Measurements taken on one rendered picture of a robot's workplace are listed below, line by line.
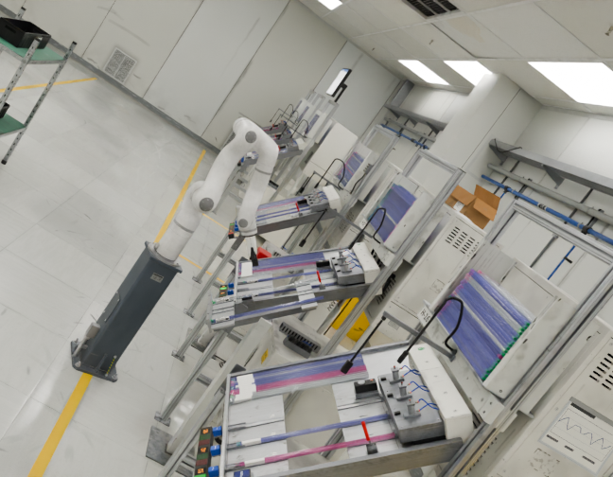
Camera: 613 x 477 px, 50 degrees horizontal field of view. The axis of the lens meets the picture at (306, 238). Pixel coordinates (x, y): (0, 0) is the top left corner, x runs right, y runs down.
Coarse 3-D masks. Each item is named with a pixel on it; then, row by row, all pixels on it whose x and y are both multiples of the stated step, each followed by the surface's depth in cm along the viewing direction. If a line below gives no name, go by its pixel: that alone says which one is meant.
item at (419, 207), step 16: (432, 160) 354; (400, 176) 376; (384, 192) 375; (416, 208) 318; (400, 224) 320; (432, 224) 321; (400, 240) 322; (416, 240) 323; (240, 304) 321; (240, 336) 408; (288, 336) 358; (304, 336) 368; (304, 352) 352; (208, 384) 333
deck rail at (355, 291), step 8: (336, 288) 329; (344, 288) 328; (352, 288) 328; (360, 288) 329; (280, 296) 327; (288, 296) 327; (296, 296) 327; (328, 296) 328; (336, 296) 329; (344, 296) 329; (352, 296) 329; (360, 296) 330; (248, 304) 326; (256, 304) 326; (264, 304) 327; (272, 304) 327; (280, 304) 327
